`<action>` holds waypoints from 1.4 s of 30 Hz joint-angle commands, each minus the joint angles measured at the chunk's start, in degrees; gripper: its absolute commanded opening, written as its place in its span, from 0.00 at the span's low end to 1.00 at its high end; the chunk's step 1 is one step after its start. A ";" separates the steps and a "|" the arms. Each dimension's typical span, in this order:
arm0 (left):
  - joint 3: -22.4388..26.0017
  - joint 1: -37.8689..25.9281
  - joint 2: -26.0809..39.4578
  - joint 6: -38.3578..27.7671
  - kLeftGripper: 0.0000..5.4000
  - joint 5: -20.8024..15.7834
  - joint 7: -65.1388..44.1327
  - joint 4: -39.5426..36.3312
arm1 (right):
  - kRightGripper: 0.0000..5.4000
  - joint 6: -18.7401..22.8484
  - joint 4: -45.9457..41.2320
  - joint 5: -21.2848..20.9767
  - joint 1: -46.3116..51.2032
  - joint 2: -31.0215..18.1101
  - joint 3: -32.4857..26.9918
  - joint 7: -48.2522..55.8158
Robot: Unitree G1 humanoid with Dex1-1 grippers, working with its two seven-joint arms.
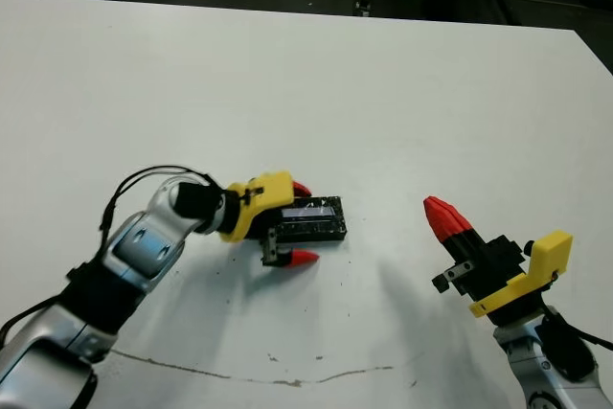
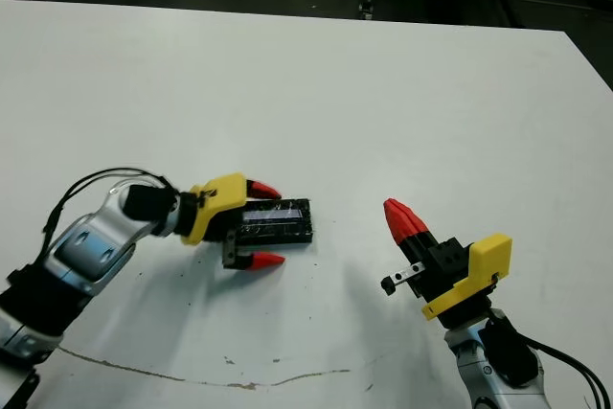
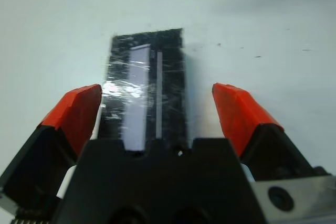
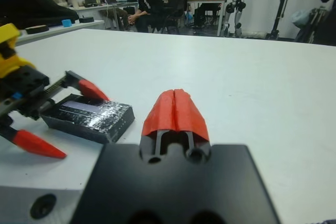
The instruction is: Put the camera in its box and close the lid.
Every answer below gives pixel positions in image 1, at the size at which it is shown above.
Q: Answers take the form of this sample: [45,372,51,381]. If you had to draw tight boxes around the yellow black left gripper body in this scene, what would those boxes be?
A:
[219,170,296,267]

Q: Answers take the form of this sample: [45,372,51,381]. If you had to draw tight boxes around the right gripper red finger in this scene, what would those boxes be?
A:
[432,195,486,261]
[423,195,473,265]

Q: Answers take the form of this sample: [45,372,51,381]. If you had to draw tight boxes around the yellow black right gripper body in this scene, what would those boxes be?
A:
[430,231,575,327]

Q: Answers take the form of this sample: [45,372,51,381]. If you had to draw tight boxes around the glossy black box lid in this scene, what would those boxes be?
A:
[274,194,349,244]

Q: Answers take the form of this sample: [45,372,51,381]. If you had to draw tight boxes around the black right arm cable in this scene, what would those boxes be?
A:
[568,321,613,352]

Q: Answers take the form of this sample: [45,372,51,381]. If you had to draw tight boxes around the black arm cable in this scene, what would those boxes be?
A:
[568,321,613,352]
[0,165,226,349]

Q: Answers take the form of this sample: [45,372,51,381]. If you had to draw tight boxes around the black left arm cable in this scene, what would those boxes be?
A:
[0,165,226,349]

